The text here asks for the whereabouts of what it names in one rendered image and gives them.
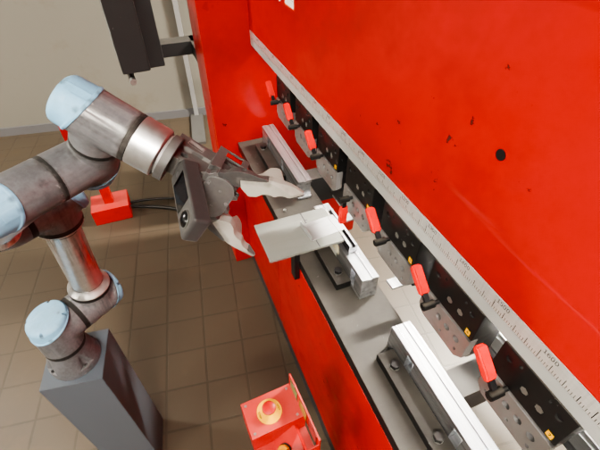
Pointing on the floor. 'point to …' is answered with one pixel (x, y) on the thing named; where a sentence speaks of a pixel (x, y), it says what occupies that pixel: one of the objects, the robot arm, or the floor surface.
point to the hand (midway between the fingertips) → (278, 229)
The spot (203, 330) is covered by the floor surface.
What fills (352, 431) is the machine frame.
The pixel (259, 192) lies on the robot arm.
